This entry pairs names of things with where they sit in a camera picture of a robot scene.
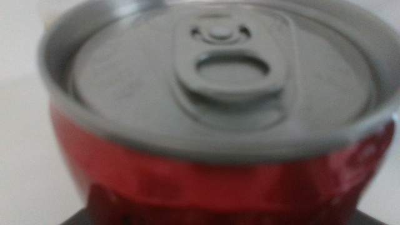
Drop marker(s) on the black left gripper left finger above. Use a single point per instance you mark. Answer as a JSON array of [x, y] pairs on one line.
[[81, 219]]

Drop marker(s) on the red soda can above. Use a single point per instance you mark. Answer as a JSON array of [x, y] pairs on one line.
[[218, 175]]

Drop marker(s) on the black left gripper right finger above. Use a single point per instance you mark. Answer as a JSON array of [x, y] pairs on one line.
[[364, 219]]

